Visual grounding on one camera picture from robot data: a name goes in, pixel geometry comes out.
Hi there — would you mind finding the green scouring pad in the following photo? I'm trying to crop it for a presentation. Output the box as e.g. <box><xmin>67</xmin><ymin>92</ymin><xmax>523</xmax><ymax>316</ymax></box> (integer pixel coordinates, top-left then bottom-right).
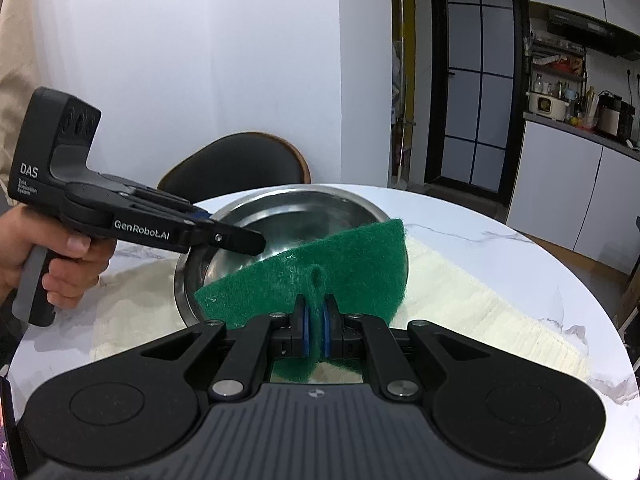
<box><xmin>194</xmin><ymin>219</ymin><xmax>409</xmax><ymax>382</ymax></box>

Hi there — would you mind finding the stainless steel bowl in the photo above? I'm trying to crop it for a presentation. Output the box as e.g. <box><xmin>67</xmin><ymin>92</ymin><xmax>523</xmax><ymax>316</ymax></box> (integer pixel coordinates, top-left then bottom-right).
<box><xmin>174</xmin><ymin>184</ymin><xmax>390</xmax><ymax>326</ymax></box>

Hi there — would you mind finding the white lower kitchen cabinet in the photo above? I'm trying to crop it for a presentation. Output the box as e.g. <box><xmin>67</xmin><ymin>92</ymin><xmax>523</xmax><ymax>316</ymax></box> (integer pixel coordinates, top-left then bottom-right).
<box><xmin>506</xmin><ymin>113</ymin><xmax>639</xmax><ymax>274</ymax></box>

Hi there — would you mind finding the person's left hand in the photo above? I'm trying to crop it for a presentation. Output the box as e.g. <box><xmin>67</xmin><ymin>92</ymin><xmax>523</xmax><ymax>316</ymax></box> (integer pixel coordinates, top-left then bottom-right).
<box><xmin>0</xmin><ymin>205</ymin><xmax>116</xmax><ymax>310</ymax></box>

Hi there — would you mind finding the black chair with wood rim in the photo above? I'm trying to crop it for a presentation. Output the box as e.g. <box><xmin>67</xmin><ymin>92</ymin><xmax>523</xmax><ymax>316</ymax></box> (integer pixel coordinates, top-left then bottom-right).
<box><xmin>157</xmin><ymin>132</ymin><xmax>311</xmax><ymax>203</ymax></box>

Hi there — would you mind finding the cream woven table mat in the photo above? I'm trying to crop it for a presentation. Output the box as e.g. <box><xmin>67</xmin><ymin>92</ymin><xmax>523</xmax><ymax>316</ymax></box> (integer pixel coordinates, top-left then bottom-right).
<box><xmin>90</xmin><ymin>236</ymin><xmax>589</xmax><ymax>380</ymax></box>

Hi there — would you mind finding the beige curtain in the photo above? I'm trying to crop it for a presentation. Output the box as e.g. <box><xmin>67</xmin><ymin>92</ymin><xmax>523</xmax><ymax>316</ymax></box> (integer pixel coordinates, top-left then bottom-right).
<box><xmin>0</xmin><ymin>0</ymin><xmax>41</xmax><ymax>206</ymax></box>

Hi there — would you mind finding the white rice cooker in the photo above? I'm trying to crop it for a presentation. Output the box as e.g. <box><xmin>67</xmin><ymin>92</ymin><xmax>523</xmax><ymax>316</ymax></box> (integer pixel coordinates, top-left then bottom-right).
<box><xmin>527</xmin><ymin>92</ymin><xmax>568</xmax><ymax>122</ymax></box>

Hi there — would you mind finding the black framed glass door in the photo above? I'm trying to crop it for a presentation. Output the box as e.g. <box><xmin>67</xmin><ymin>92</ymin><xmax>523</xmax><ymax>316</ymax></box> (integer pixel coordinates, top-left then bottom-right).
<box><xmin>424</xmin><ymin>0</ymin><xmax>528</xmax><ymax>205</ymax></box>

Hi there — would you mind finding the black metal spice rack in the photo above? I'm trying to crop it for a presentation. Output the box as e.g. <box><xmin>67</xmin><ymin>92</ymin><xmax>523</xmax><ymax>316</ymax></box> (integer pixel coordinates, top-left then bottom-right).
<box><xmin>527</xmin><ymin>38</ymin><xmax>588</xmax><ymax>122</ymax></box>

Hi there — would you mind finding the black coffee maker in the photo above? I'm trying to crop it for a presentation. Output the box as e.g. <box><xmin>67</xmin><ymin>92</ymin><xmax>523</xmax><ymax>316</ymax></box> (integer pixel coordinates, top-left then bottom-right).
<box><xmin>596</xmin><ymin>90</ymin><xmax>636</xmax><ymax>143</ymax></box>

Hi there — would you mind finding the black range hood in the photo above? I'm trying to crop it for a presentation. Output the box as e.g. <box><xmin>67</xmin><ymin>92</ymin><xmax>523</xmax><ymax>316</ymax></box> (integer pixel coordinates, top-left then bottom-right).
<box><xmin>547</xmin><ymin>6</ymin><xmax>640</xmax><ymax>62</ymax></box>

